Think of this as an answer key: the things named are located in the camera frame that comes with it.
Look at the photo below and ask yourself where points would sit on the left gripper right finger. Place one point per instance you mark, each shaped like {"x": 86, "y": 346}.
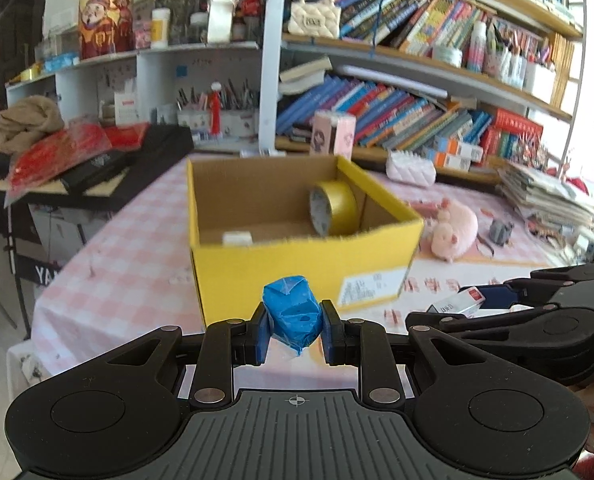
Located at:
{"x": 366, "y": 346}

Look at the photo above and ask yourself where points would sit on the black keyboard piano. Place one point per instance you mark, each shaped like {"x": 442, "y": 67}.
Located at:
{"x": 109, "y": 181}

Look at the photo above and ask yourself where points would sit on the orange white box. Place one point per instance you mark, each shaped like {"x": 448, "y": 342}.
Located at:
{"x": 446, "y": 160}
{"x": 471, "y": 152}

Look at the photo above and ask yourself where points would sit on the yellow cardboard box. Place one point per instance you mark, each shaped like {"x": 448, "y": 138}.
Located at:
{"x": 269, "y": 197}

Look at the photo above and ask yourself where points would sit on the red dictionary books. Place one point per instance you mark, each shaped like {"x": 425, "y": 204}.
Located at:
{"x": 508, "y": 132}

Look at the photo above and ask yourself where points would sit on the pink cylindrical cup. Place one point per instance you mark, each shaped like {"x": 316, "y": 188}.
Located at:
{"x": 333, "y": 133}

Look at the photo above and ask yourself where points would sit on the grey toy car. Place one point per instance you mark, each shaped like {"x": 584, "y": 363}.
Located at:
{"x": 500, "y": 232}

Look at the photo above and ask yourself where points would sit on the red plastic bag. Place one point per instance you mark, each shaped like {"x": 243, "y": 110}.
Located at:
{"x": 61, "y": 151}

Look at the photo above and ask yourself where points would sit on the beige cloth bundle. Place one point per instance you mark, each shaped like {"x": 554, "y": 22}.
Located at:
{"x": 27, "y": 122}

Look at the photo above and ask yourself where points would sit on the row of leaning books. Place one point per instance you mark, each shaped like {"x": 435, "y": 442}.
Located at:
{"x": 386, "y": 117}

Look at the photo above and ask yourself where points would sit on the pink plush pig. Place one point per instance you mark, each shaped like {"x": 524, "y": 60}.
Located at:
{"x": 455, "y": 231}

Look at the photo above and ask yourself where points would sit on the red tassel ornament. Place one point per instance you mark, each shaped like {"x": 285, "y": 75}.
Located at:
{"x": 215, "y": 108}

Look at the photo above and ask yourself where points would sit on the small white red box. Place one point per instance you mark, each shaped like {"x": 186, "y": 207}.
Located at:
{"x": 466, "y": 302}

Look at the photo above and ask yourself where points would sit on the white quilted purse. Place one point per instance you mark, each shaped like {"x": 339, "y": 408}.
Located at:
{"x": 410, "y": 169}

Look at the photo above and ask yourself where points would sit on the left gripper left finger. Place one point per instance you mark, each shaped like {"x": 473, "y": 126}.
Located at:
{"x": 216, "y": 353}

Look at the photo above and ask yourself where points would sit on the fortune god decoration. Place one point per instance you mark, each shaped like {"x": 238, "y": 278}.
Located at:
{"x": 105, "y": 27}

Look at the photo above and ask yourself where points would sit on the blue object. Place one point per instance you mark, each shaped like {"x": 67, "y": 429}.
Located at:
{"x": 295, "y": 315}

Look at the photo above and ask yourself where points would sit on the gold tape roll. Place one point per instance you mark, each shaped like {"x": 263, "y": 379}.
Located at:
{"x": 333, "y": 209}

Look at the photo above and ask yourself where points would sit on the stack of papers and notebooks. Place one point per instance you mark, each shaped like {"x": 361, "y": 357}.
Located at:
{"x": 535, "y": 194}

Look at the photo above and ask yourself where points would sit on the orange white box upper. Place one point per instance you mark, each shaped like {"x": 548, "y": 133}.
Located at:
{"x": 471, "y": 152}

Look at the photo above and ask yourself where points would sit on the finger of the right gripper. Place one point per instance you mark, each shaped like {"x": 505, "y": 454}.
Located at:
{"x": 498, "y": 296}

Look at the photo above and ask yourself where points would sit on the white bookshelf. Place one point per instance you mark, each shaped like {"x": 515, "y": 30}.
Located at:
{"x": 455, "y": 80}

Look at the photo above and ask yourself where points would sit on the white eraser block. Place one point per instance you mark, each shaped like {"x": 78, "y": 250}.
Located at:
{"x": 237, "y": 238}

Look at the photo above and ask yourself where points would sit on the cream quilted handbag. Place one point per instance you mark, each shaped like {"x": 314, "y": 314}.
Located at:
{"x": 315, "y": 19}

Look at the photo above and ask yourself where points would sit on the orange white box lower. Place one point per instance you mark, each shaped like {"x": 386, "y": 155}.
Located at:
{"x": 446, "y": 160}

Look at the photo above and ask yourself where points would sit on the pink checkered desk mat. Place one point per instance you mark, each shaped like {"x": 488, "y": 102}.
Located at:
{"x": 135, "y": 274}

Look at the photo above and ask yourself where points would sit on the white pen holder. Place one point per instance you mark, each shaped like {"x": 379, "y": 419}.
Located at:
{"x": 236, "y": 123}

